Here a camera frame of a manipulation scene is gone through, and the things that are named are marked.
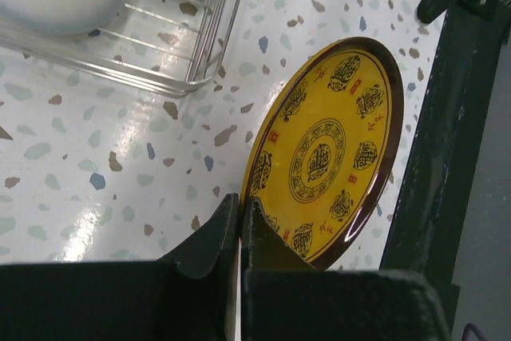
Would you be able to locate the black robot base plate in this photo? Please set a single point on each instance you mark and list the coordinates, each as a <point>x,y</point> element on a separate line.
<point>426,229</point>

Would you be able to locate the metal wire dish rack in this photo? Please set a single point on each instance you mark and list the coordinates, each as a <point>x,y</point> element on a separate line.
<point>170,47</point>

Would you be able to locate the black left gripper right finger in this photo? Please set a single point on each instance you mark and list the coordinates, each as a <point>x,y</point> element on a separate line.
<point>285,298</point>

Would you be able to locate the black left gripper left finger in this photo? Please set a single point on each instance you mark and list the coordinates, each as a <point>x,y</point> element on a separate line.
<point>187,294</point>

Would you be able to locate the yellow patterned plate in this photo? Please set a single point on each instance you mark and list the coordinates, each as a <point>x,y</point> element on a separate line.
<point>326,148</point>

